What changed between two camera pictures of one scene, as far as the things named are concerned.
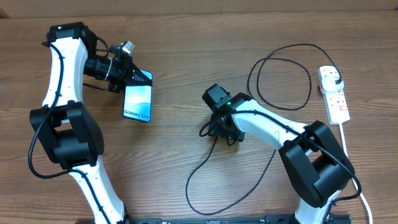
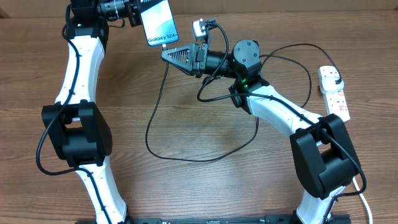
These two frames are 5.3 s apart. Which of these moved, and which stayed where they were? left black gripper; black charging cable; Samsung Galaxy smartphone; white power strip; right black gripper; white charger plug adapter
Moved: left black gripper; black charging cable; Samsung Galaxy smartphone; right black gripper
Stayed: white power strip; white charger plug adapter
